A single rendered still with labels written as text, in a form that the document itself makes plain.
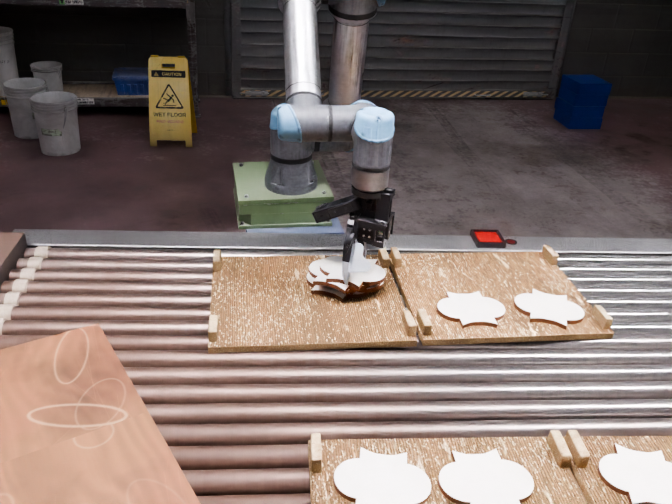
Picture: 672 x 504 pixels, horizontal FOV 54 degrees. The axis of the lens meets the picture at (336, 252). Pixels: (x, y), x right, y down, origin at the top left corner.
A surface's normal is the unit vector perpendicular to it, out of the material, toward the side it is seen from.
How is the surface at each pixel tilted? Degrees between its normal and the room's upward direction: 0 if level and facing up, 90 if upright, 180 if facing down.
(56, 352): 0
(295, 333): 0
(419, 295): 0
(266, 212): 90
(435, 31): 85
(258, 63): 82
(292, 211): 90
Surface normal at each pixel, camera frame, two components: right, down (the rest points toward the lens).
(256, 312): 0.06, -0.87
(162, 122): 0.13, 0.29
